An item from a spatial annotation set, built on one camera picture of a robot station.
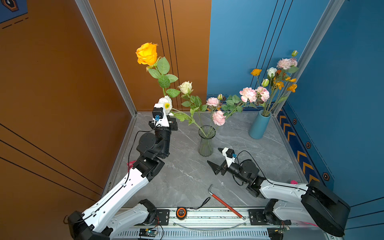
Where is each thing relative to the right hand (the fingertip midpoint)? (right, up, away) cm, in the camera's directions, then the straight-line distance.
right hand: (212, 155), depth 76 cm
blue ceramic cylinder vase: (+31, +13, +19) cm, 39 cm away
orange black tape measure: (-16, -27, -4) cm, 32 cm away
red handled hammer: (+6, -26, +1) cm, 26 cm away
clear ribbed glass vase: (-3, +11, +8) cm, 14 cm away
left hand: (-21, +24, -17) cm, 36 cm away
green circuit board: (-32, -36, -6) cm, 48 cm away
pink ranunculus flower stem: (+2, +19, -4) cm, 20 cm away
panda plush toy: (+45, -16, +5) cm, 48 cm away
